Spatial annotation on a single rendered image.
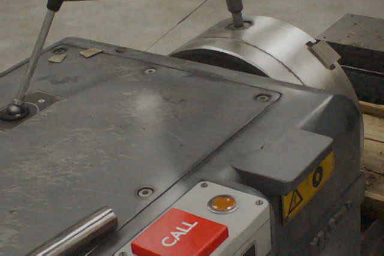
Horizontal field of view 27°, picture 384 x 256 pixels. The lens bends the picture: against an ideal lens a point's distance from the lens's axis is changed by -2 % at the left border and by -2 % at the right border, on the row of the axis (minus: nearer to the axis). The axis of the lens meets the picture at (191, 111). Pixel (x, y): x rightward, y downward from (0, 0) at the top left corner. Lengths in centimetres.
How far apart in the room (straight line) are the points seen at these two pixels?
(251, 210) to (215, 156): 10
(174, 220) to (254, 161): 13
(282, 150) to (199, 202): 11
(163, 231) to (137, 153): 15
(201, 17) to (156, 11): 31
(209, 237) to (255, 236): 6
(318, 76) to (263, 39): 9
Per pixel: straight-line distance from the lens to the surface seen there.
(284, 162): 76
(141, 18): 462
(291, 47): 108
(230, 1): 110
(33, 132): 88
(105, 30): 452
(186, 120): 85
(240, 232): 68
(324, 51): 115
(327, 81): 108
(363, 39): 172
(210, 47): 106
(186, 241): 65
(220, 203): 71
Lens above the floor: 166
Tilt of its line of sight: 28 degrees down
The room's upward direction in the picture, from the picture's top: 7 degrees counter-clockwise
